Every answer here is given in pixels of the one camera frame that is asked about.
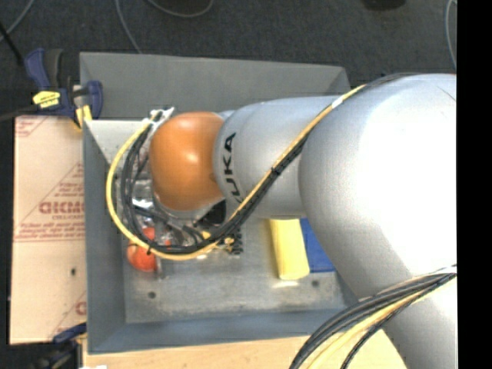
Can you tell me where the blue sponge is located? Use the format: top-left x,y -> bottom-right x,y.
299,217 -> 336,274

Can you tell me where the orange ball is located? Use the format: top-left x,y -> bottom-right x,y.
128,226 -> 171,273

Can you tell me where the grey metal bin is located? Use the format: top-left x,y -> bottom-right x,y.
78,52 -> 353,355

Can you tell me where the brown cardboard board, red print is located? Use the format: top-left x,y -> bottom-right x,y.
8,115 -> 88,345

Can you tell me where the yellow sponge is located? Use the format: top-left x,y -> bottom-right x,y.
268,218 -> 311,281

